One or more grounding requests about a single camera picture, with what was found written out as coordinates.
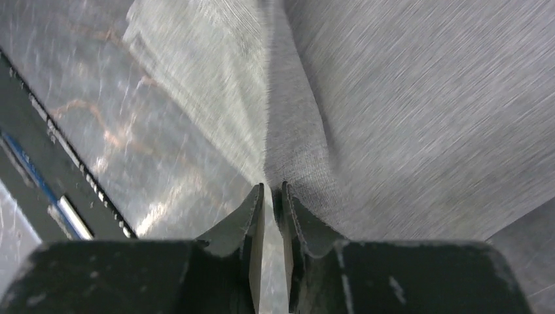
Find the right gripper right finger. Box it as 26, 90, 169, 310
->
281, 182, 345, 313

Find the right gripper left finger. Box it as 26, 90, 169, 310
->
195, 183, 265, 313

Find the grey cloth napkin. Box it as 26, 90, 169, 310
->
123, 0, 555, 314

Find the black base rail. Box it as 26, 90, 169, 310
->
1, 55, 136, 241

